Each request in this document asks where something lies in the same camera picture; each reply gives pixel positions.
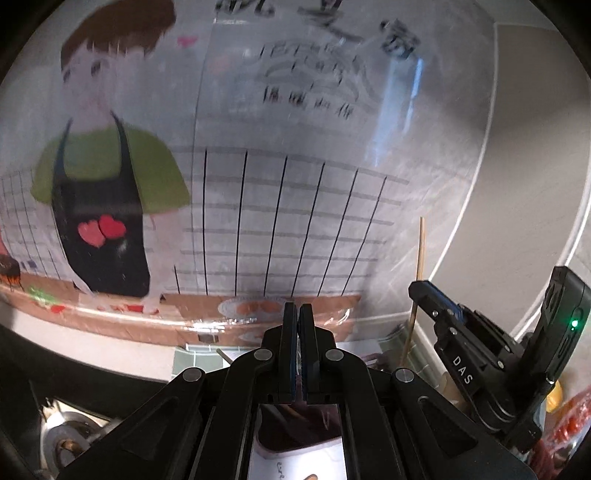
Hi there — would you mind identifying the purple utensil holder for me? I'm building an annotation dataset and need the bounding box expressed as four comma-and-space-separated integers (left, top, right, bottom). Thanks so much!
256, 401, 345, 457

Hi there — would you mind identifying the wooden chopstick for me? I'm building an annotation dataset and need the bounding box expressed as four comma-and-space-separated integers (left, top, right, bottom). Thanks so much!
399, 217, 426, 366

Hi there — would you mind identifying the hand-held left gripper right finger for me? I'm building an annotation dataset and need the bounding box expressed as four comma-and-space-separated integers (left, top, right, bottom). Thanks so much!
299, 302, 539, 480

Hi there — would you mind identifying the wall poster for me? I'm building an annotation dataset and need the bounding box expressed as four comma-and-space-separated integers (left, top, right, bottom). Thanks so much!
0, 0, 505, 352

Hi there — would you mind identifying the red packet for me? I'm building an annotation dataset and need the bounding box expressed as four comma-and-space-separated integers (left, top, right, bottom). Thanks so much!
531, 392, 591, 480

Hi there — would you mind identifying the black gas stove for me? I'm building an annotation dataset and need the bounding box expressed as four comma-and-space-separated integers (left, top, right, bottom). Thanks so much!
0, 323, 185, 480

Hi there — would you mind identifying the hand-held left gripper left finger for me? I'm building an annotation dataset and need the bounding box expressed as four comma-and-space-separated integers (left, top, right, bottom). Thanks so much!
55, 302, 300, 480

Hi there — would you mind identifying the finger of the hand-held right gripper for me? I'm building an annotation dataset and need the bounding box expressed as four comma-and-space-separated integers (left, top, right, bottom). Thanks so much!
409, 280, 496, 426
427, 282, 523, 371

